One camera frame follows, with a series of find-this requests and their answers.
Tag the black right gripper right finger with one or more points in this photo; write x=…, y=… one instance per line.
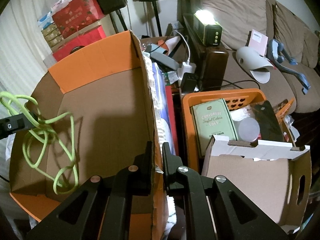
x=215, y=208

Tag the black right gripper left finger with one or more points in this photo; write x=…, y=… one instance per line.
x=101, y=207

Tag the orange cardboard box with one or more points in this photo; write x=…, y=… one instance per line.
x=106, y=86

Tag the white brown cardboard box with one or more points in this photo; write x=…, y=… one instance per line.
x=276, y=176

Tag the translucent round lid container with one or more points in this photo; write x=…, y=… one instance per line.
x=248, y=129

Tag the blue white plastic package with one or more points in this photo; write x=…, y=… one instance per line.
x=161, y=109

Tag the green tissue box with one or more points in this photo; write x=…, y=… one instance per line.
x=212, y=118

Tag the black flat case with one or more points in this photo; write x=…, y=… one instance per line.
x=268, y=123

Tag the stacked gold boxes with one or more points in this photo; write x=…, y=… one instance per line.
x=52, y=35

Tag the orange plastic basket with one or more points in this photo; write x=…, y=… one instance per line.
x=229, y=99

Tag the blue white tissue pack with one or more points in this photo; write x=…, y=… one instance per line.
x=45, y=21

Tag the red collection gift bag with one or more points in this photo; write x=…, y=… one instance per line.
x=81, y=40

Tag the black power adapter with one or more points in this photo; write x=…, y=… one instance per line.
x=188, y=83

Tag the red gift bag upper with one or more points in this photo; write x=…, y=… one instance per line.
x=76, y=15

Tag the white power adapter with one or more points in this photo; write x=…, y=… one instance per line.
x=186, y=68

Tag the dark wooden side cabinet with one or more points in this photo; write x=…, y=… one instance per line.
x=211, y=62

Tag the white curved neck massager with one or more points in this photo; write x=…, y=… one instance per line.
x=255, y=64

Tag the pink booklet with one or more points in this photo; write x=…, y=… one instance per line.
x=258, y=42

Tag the glowing portable lamp speaker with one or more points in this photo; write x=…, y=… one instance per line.
x=207, y=28

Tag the brown sofa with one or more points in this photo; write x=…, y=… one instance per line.
x=291, y=48

